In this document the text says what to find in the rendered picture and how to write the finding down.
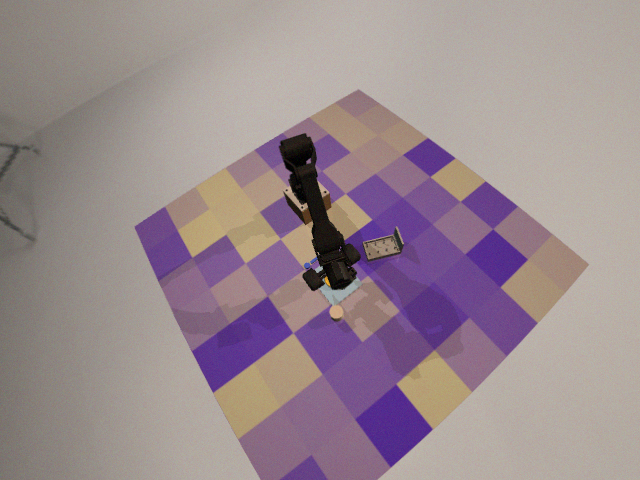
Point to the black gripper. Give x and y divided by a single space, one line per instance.
314 279

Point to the tan cylinder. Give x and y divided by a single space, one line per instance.
336 313

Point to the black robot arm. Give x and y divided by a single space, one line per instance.
326 239

